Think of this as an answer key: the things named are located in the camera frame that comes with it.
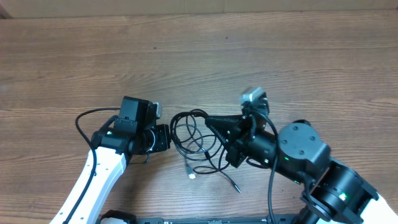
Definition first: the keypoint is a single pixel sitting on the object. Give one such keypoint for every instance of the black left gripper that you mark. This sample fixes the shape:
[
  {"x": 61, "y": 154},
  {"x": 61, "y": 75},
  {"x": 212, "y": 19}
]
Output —
[{"x": 163, "y": 138}]

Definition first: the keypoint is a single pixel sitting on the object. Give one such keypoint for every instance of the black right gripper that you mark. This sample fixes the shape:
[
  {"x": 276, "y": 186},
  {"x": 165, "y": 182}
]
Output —
[{"x": 235, "y": 132}]

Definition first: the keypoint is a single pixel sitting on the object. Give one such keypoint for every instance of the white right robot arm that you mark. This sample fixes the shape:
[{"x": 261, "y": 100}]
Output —
[{"x": 333, "y": 192}]

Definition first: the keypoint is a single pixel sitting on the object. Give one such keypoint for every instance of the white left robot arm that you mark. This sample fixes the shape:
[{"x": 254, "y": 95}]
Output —
[{"x": 132, "y": 132}]

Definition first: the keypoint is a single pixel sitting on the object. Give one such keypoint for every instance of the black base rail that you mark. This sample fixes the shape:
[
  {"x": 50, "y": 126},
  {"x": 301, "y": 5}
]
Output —
[{"x": 214, "y": 220}]

